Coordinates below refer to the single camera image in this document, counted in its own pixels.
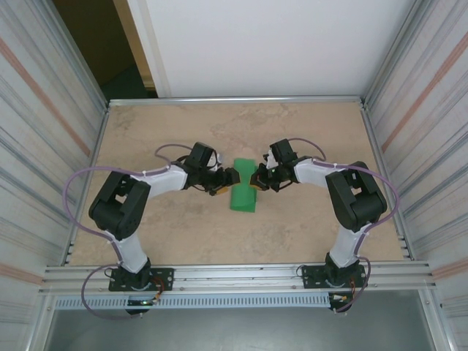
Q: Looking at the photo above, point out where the green paper sheet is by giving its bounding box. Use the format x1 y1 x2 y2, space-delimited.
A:
228 157 261 214

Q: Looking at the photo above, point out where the grey metal sheet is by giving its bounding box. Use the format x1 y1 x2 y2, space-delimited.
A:
43 309 438 351

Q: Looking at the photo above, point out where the white board panel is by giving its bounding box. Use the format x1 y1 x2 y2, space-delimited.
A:
126 0 427 99

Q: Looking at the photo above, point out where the black controller box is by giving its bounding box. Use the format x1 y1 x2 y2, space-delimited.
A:
126 298 156 316
328 292 355 314

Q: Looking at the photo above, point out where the corrugated metal side panel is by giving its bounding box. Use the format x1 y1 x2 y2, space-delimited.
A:
360 0 468 351
0 0 110 351

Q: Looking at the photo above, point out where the aluminium frame rail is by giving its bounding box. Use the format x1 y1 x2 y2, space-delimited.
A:
61 102 111 267
359 100 416 261
107 95 368 110

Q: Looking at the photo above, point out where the wide aluminium mounting rail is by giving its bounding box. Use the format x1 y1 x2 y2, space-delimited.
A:
42 260 439 294

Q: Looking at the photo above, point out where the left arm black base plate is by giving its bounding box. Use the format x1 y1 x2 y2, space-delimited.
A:
108 266 175 293

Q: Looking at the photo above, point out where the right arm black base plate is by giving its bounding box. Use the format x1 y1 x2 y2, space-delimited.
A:
301 265 368 290

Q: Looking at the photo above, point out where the grey slotted cable duct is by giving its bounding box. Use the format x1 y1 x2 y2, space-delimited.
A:
53 292 332 310

